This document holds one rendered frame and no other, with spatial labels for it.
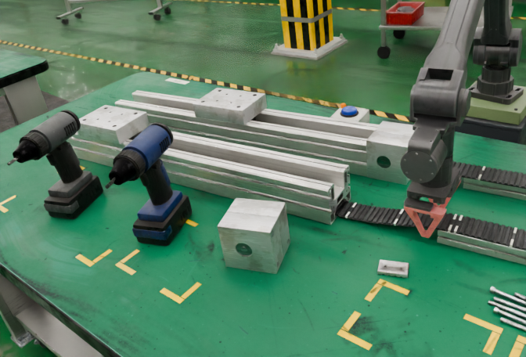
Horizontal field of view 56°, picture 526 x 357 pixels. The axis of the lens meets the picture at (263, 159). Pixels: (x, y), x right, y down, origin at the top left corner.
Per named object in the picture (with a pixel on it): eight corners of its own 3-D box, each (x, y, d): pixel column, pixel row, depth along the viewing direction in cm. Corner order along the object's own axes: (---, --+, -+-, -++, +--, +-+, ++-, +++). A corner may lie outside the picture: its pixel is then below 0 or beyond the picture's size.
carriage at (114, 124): (153, 135, 133) (146, 111, 130) (122, 153, 126) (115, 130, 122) (111, 126, 142) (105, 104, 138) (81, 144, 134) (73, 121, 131)
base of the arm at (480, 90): (524, 93, 131) (480, 84, 140) (528, 63, 127) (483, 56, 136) (508, 105, 127) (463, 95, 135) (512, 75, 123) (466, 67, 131)
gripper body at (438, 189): (405, 199, 86) (406, 162, 83) (423, 170, 93) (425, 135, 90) (444, 207, 83) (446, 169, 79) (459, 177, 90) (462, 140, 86)
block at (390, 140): (423, 157, 117) (425, 121, 112) (406, 185, 108) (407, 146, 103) (387, 151, 121) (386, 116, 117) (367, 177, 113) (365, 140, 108)
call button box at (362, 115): (370, 129, 132) (369, 107, 129) (355, 146, 125) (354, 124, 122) (342, 125, 136) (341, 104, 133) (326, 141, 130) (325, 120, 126)
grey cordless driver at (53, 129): (108, 189, 123) (80, 108, 112) (55, 240, 107) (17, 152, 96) (82, 186, 126) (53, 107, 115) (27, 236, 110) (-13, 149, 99)
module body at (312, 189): (351, 198, 106) (349, 164, 102) (330, 225, 99) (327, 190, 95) (99, 141, 148) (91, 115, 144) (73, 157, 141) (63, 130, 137)
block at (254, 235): (294, 234, 99) (289, 194, 94) (276, 274, 89) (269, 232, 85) (247, 228, 102) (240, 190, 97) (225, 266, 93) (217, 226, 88)
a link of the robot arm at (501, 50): (511, 68, 130) (489, 66, 133) (516, 30, 125) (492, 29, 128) (505, 81, 123) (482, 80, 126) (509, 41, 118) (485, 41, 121)
